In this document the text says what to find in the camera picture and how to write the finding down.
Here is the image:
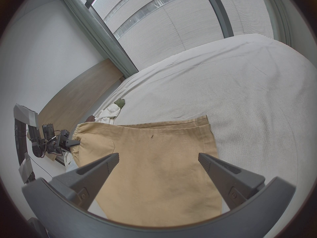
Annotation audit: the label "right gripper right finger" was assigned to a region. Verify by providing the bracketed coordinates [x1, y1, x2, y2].
[198, 153, 266, 212]

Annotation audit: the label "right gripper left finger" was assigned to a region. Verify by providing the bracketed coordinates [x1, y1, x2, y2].
[51, 153, 120, 212]

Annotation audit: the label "tan shorts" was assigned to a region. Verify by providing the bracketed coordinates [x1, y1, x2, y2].
[70, 116, 222, 227]

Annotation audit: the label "bed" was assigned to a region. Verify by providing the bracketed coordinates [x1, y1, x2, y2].
[37, 34, 317, 223]

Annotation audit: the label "pale grey garment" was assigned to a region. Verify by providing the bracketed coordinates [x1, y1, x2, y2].
[66, 158, 80, 170]

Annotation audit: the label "cream white garment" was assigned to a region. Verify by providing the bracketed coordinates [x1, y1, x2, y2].
[94, 104, 121, 125]

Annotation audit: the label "grey-green curtain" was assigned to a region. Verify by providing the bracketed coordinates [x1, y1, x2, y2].
[263, 0, 298, 47]
[61, 0, 139, 78]

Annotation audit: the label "window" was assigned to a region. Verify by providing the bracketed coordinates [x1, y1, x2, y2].
[74, 0, 276, 72]

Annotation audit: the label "black cable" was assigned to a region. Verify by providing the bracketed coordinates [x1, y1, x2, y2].
[34, 157, 54, 178]

